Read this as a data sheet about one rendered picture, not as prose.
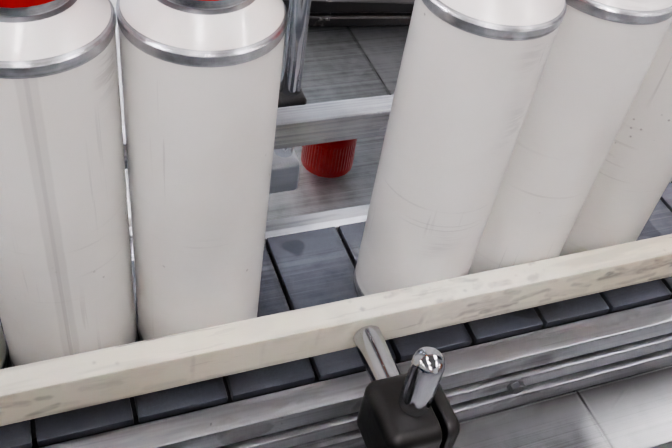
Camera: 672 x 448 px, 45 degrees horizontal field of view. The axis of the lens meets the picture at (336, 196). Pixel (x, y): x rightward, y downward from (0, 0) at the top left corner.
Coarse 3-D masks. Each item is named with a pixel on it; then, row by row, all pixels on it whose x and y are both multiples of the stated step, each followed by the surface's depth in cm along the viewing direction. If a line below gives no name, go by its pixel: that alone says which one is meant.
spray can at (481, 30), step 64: (448, 0) 26; (512, 0) 26; (448, 64) 27; (512, 64) 27; (448, 128) 29; (512, 128) 30; (384, 192) 33; (448, 192) 31; (384, 256) 35; (448, 256) 34
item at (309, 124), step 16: (384, 96) 36; (288, 112) 34; (304, 112) 34; (320, 112) 34; (336, 112) 34; (352, 112) 35; (368, 112) 35; (384, 112) 35; (288, 128) 34; (304, 128) 34; (320, 128) 34; (336, 128) 35; (352, 128) 35; (368, 128) 35; (384, 128) 36; (288, 144) 34; (304, 144) 35
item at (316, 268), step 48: (288, 240) 40; (336, 240) 40; (288, 288) 38; (336, 288) 38; (624, 288) 40; (432, 336) 37; (480, 336) 37; (192, 384) 33; (240, 384) 34; (288, 384) 34; (0, 432) 31; (48, 432) 31; (96, 432) 32
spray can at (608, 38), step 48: (576, 0) 28; (624, 0) 28; (576, 48) 29; (624, 48) 29; (576, 96) 30; (624, 96) 31; (528, 144) 33; (576, 144) 32; (528, 192) 34; (576, 192) 34; (480, 240) 37; (528, 240) 36
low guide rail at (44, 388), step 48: (432, 288) 34; (480, 288) 35; (528, 288) 35; (576, 288) 37; (192, 336) 31; (240, 336) 31; (288, 336) 32; (336, 336) 33; (384, 336) 34; (0, 384) 28; (48, 384) 29; (96, 384) 29; (144, 384) 30
